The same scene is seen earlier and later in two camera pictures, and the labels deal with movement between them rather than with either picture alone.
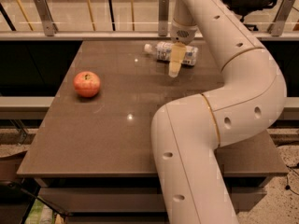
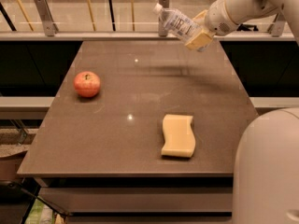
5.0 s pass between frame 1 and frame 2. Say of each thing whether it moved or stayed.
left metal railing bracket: stayed
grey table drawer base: stayed
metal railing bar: stayed
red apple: stayed
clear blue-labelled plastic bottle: moved
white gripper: moved
